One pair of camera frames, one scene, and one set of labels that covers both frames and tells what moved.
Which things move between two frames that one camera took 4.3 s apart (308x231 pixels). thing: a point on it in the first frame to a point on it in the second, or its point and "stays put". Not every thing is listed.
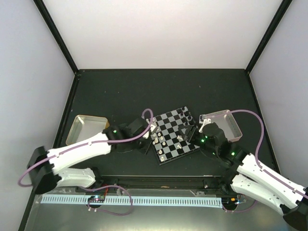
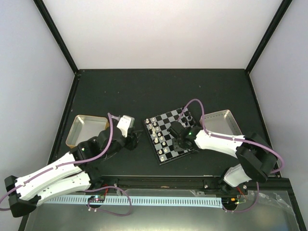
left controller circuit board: (96, 199) stays put
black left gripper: (145, 148) to (133, 141)
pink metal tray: (225, 121) stays put
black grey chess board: (167, 141) stays put
